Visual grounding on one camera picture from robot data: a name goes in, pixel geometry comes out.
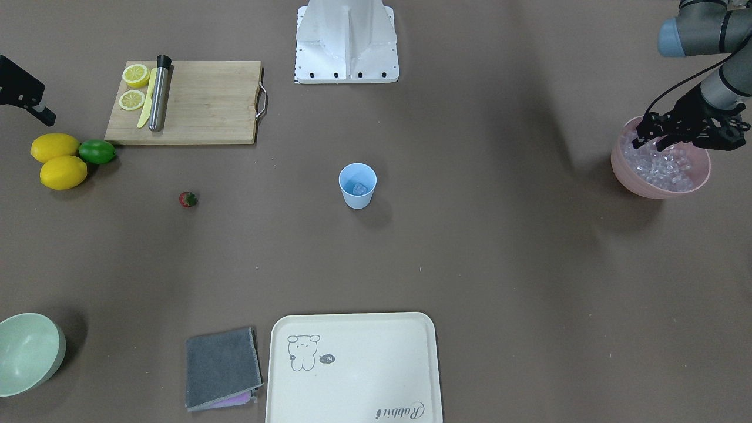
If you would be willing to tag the lemon half slice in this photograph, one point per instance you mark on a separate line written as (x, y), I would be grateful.
(136, 76)
(131, 100)

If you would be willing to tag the light blue cup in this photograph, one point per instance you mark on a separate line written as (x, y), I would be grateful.
(357, 182)

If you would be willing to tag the yellow lemon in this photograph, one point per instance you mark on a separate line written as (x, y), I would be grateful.
(63, 172)
(52, 145)

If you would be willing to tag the clear ice cube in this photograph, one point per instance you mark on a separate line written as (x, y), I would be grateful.
(359, 189)

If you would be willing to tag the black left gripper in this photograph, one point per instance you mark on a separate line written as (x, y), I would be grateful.
(694, 108)

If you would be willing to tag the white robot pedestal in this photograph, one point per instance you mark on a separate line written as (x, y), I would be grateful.
(346, 42)

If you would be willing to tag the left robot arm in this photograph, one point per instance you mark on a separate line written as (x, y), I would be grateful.
(708, 28)

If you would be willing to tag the yellow plastic knife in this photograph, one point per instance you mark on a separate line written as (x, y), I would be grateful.
(147, 104)

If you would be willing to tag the pink bowl of ice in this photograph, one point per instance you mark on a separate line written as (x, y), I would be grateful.
(676, 171)

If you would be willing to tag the grey folded cloth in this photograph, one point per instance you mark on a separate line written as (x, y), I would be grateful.
(222, 370)

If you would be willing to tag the bamboo cutting board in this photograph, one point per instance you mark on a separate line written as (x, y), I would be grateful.
(210, 102)

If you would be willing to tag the green lime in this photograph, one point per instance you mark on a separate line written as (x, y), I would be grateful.
(97, 152)

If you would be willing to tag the steel muddler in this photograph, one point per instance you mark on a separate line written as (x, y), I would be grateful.
(160, 93)

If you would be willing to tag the mint green bowl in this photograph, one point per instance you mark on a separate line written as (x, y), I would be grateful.
(32, 349)

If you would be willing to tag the cream serving tray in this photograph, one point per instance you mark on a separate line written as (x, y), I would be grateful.
(358, 367)

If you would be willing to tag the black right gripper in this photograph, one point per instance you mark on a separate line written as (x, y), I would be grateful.
(36, 107)

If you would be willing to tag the red strawberry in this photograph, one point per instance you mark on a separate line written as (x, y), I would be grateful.
(188, 199)

